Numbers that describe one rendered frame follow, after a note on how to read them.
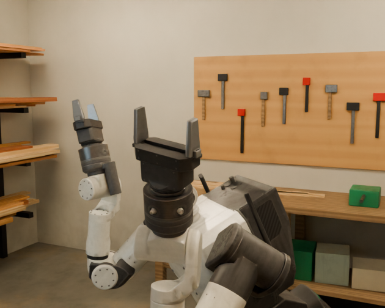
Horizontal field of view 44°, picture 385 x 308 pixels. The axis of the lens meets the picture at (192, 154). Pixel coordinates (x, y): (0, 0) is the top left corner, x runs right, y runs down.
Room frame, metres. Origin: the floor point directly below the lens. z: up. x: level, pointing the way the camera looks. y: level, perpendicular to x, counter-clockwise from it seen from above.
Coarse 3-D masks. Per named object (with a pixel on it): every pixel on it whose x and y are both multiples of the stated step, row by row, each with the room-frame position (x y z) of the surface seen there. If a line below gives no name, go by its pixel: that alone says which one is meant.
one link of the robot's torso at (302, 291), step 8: (296, 288) 1.34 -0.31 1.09; (304, 288) 1.33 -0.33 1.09; (280, 296) 1.25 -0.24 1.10; (288, 296) 1.28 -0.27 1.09; (296, 296) 1.31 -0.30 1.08; (304, 296) 1.31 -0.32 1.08; (312, 296) 1.30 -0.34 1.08; (280, 304) 1.23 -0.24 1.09; (288, 304) 1.24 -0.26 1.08; (296, 304) 1.25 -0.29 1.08; (304, 304) 1.26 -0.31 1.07; (312, 304) 1.29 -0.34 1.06; (320, 304) 1.30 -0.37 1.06
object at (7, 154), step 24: (0, 48) 4.09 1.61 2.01; (24, 48) 4.33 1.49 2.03; (0, 120) 4.63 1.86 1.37; (0, 144) 4.55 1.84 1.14; (48, 144) 4.73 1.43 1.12; (0, 168) 4.60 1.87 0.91; (0, 192) 4.58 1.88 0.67; (24, 192) 4.73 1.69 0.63; (0, 216) 4.03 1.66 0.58; (24, 216) 4.44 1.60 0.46; (0, 240) 4.58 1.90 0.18
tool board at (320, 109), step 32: (224, 64) 4.16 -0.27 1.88; (256, 64) 4.05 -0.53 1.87; (288, 64) 3.93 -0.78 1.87; (320, 64) 3.83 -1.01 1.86; (352, 64) 3.73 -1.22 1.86; (384, 64) 3.63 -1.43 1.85; (224, 96) 4.16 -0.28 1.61; (256, 96) 4.04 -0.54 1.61; (288, 96) 3.93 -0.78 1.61; (320, 96) 3.82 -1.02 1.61; (352, 96) 3.72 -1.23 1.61; (384, 96) 3.60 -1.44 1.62; (224, 128) 4.16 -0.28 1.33; (256, 128) 4.04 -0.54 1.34; (288, 128) 3.93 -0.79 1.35; (320, 128) 3.82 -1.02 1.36; (352, 128) 3.70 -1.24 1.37; (384, 128) 3.62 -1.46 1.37; (256, 160) 4.04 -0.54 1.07; (288, 160) 3.92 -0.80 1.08; (320, 160) 3.82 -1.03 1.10; (352, 160) 3.71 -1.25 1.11; (384, 160) 3.61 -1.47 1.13
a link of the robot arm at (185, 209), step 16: (144, 144) 0.82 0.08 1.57; (160, 144) 0.82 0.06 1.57; (176, 144) 0.82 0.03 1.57; (144, 160) 0.80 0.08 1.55; (160, 160) 0.78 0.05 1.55; (176, 160) 0.76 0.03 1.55; (192, 160) 0.77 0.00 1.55; (144, 176) 0.82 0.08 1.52; (160, 176) 0.79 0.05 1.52; (176, 176) 0.77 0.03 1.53; (192, 176) 0.81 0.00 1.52; (144, 192) 0.81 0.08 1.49; (160, 192) 0.80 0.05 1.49; (176, 192) 0.80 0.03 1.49; (192, 192) 0.83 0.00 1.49; (144, 208) 0.82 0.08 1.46; (160, 208) 0.79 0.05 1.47; (176, 208) 0.79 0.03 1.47; (192, 208) 0.83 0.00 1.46
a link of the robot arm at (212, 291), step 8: (208, 288) 0.95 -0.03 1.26; (216, 288) 0.94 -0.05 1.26; (224, 288) 0.93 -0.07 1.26; (208, 296) 0.93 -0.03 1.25; (216, 296) 0.92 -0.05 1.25; (224, 296) 0.92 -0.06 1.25; (232, 296) 0.92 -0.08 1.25; (200, 304) 0.93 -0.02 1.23; (208, 304) 0.92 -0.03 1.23; (216, 304) 0.91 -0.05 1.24; (224, 304) 0.91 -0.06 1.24; (232, 304) 0.92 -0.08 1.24; (240, 304) 0.93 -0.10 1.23
